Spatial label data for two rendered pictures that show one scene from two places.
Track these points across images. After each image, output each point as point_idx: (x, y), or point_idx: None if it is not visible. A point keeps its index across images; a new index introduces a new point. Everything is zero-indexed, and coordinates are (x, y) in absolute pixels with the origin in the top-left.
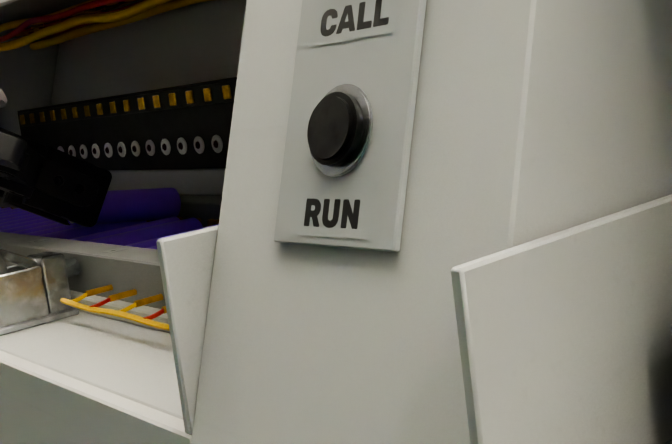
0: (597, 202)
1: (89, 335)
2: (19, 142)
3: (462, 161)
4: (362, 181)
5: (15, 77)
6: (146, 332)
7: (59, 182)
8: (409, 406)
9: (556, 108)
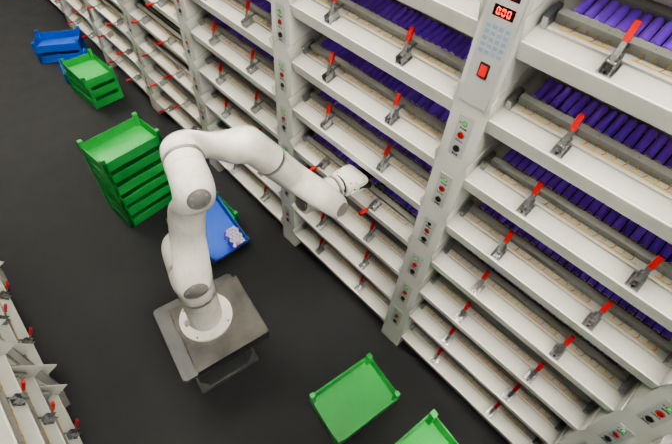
0: (440, 245)
1: (387, 213)
2: (371, 185)
3: (432, 246)
4: (425, 242)
5: None
6: (394, 214)
7: (370, 176)
8: (427, 253)
9: (438, 245)
